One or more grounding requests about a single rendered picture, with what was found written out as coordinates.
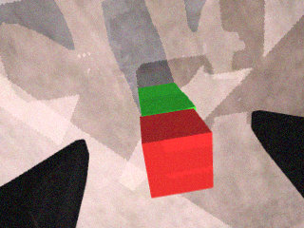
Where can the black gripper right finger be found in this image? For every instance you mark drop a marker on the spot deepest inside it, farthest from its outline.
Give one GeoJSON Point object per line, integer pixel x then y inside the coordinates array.
{"type": "Point", "coordinates": [282, 137]}

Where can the red block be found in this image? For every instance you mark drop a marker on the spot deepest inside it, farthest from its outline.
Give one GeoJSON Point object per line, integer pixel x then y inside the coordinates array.
{"type": "Point", "coordinates": [178, 153]}

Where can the green block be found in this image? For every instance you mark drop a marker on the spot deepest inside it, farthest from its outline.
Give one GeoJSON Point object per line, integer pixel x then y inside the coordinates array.
{"type": "Point", "coordinates": [158, 90]}
{"type": "Point", "coordinates": [165, 103]}

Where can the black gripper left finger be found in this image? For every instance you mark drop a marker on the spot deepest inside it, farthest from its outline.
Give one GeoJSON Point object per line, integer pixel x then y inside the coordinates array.
{"type": "Point", "coordinates": [48, 195]}

